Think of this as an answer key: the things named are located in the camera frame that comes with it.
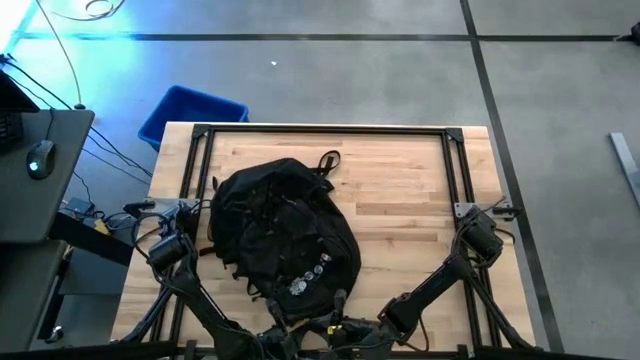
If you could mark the dark floor object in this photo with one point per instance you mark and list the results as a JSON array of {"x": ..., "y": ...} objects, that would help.
[{"x": 636, "y": 32}]

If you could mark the grey metal bar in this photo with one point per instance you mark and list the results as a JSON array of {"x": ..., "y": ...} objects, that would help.
[{"x": 626, "y": 160}]

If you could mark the black power adapter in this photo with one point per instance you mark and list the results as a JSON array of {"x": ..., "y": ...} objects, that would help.
[{"x": 79, "y": 206}]

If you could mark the black laptop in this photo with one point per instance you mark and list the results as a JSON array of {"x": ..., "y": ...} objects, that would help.
[{"x": 12, "y": 97}]

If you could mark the yellow tag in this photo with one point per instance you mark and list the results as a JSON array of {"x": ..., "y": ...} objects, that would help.
[{"x": 102, "y": 227}]

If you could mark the black backpack grey lining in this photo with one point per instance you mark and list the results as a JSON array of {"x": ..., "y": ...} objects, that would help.
[{"x": 280, "y": 225}]

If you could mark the dark grey desk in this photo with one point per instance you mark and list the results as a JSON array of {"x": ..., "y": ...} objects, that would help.
[{"x": 30, "y": 210}]

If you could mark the black aluminium table frame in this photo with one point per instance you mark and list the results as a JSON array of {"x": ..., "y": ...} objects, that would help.
[{"x": 415, "y": 131}]

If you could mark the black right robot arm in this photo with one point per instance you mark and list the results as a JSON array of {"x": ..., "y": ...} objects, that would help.
[{"x": 435, "y": 285}]

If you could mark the caster wheel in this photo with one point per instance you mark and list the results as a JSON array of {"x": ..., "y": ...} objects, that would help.
[{"x": 56, "y": 334}]

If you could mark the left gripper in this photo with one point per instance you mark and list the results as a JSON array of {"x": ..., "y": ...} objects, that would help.
[{"x": 282, "y": 347}]

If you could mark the blue plastic bin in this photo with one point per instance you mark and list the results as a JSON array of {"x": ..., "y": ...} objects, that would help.
[{"x": 190, "y": 107}]

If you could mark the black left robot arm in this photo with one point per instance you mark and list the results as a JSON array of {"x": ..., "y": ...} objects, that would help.
[{"x": 167, "y": 252}]

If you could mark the black computer mouse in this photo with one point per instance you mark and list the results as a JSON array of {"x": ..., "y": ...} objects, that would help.
[{"x": 41, "y": 159}]

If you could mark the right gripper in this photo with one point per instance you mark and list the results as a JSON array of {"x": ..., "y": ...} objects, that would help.
[{"x": 355, "y": 335}]

